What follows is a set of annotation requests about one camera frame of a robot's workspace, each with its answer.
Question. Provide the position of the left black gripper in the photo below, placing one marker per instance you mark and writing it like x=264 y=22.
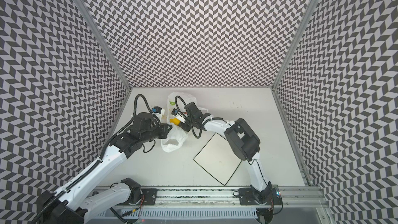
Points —
x=164 y=130

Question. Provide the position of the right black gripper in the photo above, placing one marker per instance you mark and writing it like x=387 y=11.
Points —
x=186 y=124

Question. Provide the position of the yellow fake banana bunch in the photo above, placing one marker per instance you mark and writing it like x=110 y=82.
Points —
x=175 y=121

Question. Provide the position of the white printed plastic bag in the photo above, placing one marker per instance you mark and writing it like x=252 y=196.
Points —
x=177 y=135

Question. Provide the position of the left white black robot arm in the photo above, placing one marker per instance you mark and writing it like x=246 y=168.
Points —
x=73 y=204

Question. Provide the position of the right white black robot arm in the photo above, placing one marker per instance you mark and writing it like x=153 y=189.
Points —
x=243 y=141

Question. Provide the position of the white square black-edged mat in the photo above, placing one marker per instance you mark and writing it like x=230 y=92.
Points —
x=218 y=160

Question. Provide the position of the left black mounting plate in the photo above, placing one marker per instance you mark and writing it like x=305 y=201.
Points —
x=149 y=196

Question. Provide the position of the black mounting plate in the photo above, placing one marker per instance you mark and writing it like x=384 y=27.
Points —
x=149 y=196
x=246 y=197

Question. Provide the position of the white ventilation grille strip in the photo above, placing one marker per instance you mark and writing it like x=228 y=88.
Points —
x=190 y=213

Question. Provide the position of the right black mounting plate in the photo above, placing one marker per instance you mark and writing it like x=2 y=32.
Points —
x=246 y=197

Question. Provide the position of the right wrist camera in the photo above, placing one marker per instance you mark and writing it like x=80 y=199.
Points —
x=176 y=114

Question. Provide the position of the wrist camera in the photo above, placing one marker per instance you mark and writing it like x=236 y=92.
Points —
x=158 y=112
x=176 y=114

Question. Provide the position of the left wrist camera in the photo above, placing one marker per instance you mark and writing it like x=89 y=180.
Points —
x=158 y=112

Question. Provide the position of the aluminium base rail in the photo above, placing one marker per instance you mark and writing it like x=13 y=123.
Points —
x=197 y=197

